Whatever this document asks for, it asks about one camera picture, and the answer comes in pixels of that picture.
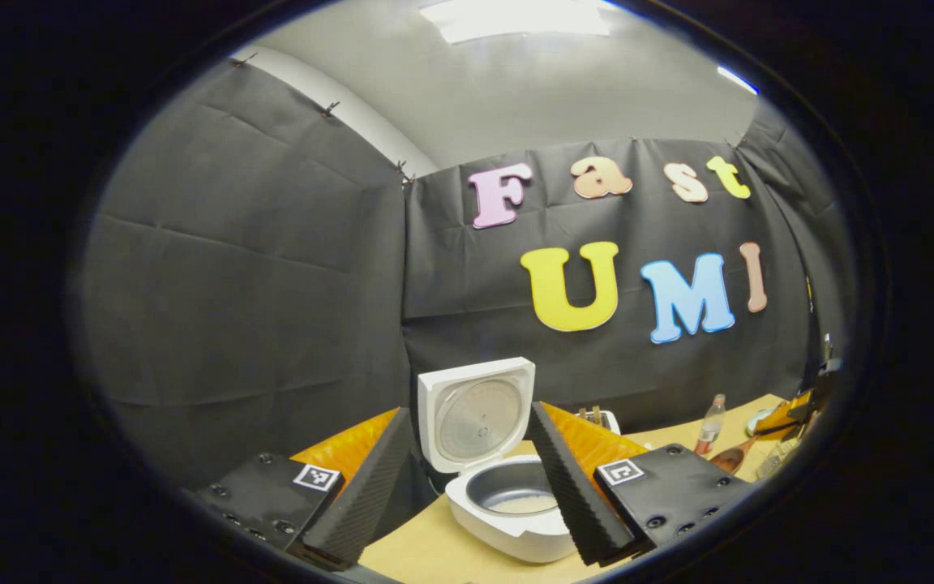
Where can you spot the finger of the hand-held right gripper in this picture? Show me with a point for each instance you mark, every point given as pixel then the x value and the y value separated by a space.
pixel 791 410

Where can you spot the brown wooden spoon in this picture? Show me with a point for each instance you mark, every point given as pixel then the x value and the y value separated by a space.
pixel 730 460

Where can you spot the pale green plate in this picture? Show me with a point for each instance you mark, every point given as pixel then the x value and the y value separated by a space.
pixel 757 420

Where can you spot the white toaster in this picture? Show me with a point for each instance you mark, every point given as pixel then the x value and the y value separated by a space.
pixel 609 422

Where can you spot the black backdrop cloth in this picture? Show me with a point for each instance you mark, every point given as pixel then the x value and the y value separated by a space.
pixel 256 284

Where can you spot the white rice cooker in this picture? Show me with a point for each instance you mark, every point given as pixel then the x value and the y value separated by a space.
pixel 475 414

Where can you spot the ceiling light panel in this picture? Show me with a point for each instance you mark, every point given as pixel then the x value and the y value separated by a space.
pixel 516 18

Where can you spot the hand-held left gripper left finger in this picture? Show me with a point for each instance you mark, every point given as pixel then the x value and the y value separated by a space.
pixel 370 495

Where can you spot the white rice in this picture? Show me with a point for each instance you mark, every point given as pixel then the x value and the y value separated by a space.
pixel 524 504

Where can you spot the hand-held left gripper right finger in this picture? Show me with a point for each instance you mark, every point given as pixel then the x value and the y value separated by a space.
pixel 568 487

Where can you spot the clear plastic water bottle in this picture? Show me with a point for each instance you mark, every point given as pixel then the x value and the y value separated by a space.
pixel 710 430

